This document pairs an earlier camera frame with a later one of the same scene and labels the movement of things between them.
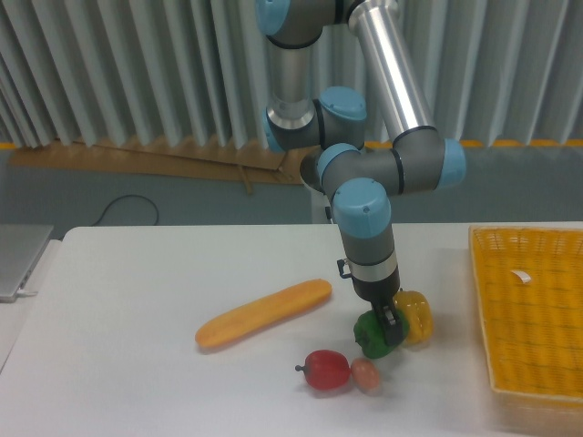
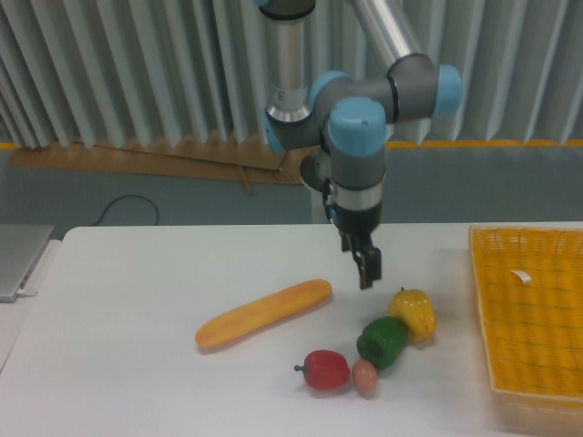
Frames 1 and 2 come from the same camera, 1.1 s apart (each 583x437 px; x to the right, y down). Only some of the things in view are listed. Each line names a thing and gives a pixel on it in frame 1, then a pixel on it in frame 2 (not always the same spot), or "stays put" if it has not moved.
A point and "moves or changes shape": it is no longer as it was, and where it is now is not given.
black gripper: [382, 294] to [355, 228]
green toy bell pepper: [371, 336] moves or changes shape
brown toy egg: [365, 376] stays put
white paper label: [525, 277] stays put
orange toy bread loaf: [262, 312] stays put
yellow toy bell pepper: [418, 312] stays put
